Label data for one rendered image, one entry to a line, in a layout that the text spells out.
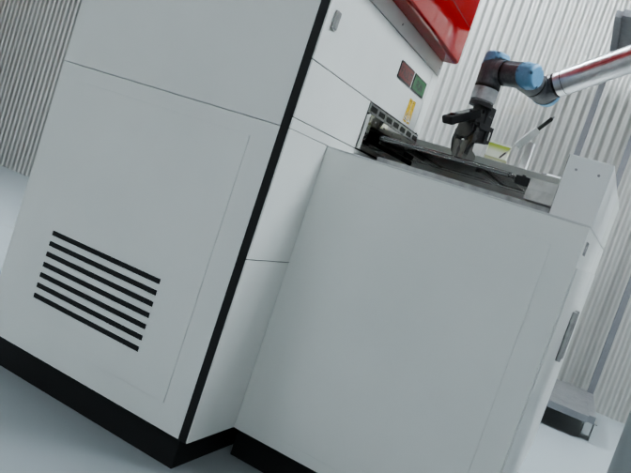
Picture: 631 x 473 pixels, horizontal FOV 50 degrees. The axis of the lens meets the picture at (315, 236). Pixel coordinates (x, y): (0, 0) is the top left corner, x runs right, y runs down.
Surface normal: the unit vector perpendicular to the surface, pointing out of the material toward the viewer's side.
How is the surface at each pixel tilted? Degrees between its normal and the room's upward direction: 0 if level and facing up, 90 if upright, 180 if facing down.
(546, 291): 90
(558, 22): 90
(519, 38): 90
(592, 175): 90
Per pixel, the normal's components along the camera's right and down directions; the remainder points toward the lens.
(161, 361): -0.42, -0.07
